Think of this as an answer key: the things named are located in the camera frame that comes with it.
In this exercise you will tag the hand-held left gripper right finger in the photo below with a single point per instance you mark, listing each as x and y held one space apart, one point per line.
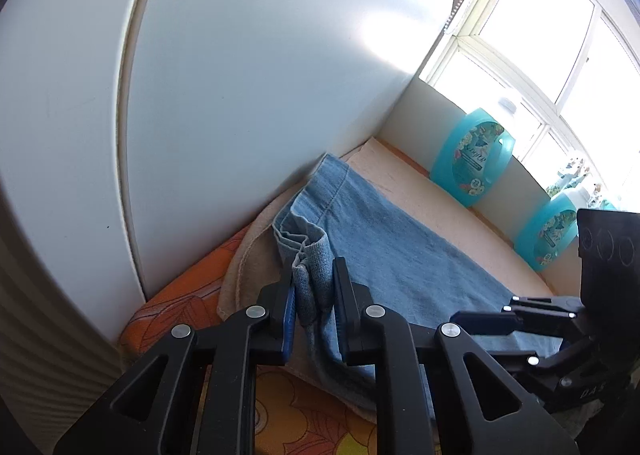
343 330

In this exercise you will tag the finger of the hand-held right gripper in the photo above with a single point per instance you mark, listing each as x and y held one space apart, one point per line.
545 365
545 309

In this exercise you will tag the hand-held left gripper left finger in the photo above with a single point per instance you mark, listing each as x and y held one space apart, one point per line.
288 325

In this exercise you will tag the blue denim pants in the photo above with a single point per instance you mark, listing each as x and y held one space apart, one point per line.
390 245

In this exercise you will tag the blue detergent bottle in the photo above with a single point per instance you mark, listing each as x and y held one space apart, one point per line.
550 230
470 160

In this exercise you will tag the orange floral tablecloth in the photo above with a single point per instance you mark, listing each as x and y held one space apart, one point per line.
185 295

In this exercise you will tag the beige towel mat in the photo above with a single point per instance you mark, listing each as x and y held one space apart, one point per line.
440 215

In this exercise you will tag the white cabinet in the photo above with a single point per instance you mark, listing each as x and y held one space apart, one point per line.
225 60

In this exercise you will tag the white window frame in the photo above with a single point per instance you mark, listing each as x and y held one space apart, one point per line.
505 69

